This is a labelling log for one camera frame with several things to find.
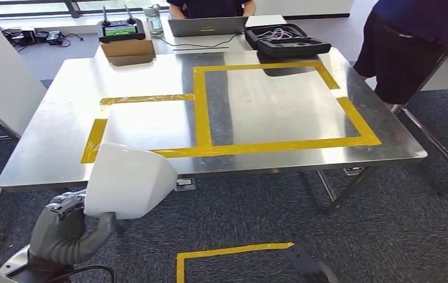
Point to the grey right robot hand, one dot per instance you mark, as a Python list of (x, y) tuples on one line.
[(310, 269)]

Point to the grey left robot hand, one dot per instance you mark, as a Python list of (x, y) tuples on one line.
[(60, 238)]

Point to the white curved plastic part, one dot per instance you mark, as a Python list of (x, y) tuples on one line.
[(130, 183)]

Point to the yellow floor tape square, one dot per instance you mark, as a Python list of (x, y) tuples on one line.
[(228, 250)]

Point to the floor outlet box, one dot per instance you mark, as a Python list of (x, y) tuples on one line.
[(185, 183), (353, 170)]

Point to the white side panel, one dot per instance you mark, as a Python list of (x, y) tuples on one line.
[(1, 78)]

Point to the brown cardboard box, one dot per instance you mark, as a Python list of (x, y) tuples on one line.
[(128, 48)]

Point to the remote controller with screen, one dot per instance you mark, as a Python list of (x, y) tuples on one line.
[(120, 30)]

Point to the open black foam case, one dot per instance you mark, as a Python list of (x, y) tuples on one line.
[(294, 48)]

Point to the clear drinking bottle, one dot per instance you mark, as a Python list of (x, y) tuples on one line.
[(154, 25)]

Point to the person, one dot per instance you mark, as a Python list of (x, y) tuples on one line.
[(403, 50), (208, 8)]

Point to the grey laptop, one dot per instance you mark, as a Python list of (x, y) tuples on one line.
[(208, 26)]

